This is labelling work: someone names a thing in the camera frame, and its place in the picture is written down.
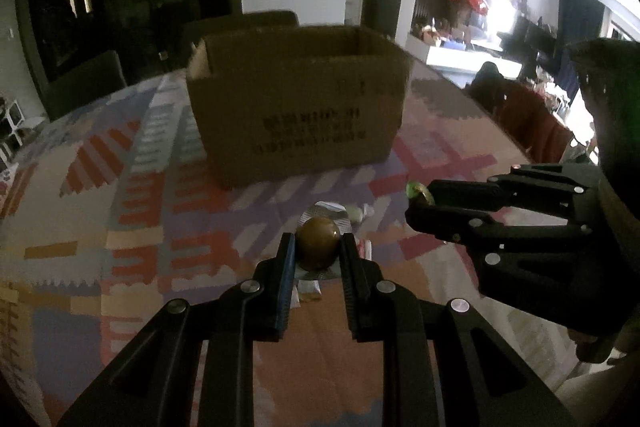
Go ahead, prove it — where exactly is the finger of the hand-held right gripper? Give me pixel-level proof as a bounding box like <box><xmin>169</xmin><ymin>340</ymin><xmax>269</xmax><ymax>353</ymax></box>
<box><xmin>405</xmin><ymin>204</ymin><xmax>592</xmax><ymax>267</ymax></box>
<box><xmin>427</xmin><ymin>163</ymin><xmax>602</xmax><ymax>214</ymax></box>

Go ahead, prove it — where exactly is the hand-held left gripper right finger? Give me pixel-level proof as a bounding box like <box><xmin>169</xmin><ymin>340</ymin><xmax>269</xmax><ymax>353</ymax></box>
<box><xmin>339</xmin><ymin>232</ymin><xmax>576</xmax><ymax>427</ymax></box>

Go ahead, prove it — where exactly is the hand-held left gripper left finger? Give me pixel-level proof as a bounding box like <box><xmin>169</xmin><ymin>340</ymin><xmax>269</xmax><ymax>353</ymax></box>
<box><xmin>57</xmin><ymin>232</ymin><xmax>297</xmax><ymax>427</ymax></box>

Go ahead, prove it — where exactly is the green gold candy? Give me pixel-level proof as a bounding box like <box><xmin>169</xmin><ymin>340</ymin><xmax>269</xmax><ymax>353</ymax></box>
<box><xmin>406</xmin><ymin>181</ymin><xmax>434</xmax><ymax>206</ymax></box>

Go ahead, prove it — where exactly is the brown round ball snack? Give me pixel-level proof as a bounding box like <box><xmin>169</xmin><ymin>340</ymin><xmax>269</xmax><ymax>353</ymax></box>
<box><xmin>296</xmin><ymin>217</ymin><xmax>343</xmax><ymax>272</ymax></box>

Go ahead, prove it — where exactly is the brown cardboard box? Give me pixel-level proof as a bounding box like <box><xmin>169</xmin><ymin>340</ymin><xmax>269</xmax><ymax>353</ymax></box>
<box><xmin>186</xmin><ymin>24</ymin><xmax>414</xmax><ymax>189</ymax></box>

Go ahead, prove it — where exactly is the person's right forearm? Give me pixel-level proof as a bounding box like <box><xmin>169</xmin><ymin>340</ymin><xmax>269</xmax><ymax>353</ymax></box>
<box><xmin>554</xmin><ymin>347</ymin><xmax>640</xmax><ymax>427</ymax></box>

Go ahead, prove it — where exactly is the white crumpled snack wrapper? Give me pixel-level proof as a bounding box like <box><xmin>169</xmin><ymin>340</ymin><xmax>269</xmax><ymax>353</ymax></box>
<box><xmin>291</xmin><ymin>279</ymin><xmax>322</xmax><ymax>305</ymax></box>

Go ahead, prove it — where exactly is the pale green wrapped candy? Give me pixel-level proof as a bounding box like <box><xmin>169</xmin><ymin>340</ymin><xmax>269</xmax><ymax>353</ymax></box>
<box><xmin>345</xmin><ymin>204</ymin><xmax>376</xmax><ymax>226</ymax></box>

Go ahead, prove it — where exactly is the silver foil snack packet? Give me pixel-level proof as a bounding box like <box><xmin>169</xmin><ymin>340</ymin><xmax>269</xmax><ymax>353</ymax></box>
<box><xmin>294</xmin><ymin>202</ymin><xmax>353</xmax><ymax>282</ymax></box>

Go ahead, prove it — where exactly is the red-brown chair at right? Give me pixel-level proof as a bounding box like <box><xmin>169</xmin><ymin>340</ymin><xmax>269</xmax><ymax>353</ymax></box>
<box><xmin>492</xmin><ymin>82</ymin><xmax>574</xmax><ymax>164</ymax></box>

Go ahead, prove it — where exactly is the black chair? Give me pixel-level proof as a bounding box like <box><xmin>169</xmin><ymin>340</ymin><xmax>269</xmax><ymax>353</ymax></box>
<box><xmin>470</xmin><ymin>62</ymin><xmax>507</xmax><ymax>118</ymax></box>

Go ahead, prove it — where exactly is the white television cabinet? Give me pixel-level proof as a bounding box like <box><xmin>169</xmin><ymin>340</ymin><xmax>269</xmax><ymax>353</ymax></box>
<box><xmin>407</xmin><ymin>29</ymin><xmax>527</xmax><ymax>78</ymax></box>

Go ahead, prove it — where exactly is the black monitor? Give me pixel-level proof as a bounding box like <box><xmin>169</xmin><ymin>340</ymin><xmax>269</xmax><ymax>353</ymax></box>
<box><xmin>515</xmin><ymin>17</ymin><xmax>557</xmax><ymax>64</ymax></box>

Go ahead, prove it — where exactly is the dark blue curtain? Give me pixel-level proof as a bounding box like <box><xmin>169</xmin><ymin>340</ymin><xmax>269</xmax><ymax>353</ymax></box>
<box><xmin>557</xmin><ymin>0</ymin><xmax>607</xmax><ymax>74</ymax></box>

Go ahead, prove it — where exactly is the dark green dining chair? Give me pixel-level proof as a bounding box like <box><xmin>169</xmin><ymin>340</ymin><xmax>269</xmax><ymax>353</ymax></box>
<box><xmin>182</xmin><ymin>10</ymin><xmax>301</xmax><ymax>54</ymax></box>
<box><xmin>40</xmin><ymin>51</ymin><xmax>129</xmax><ymax>121</ymax></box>

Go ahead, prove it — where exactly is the white shelf unit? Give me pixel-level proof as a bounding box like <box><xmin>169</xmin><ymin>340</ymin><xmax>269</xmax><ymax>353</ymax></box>
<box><xmin>0</xmin><ymin>97</ymin><xmax>47</xmax><ymax>158</ymax></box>

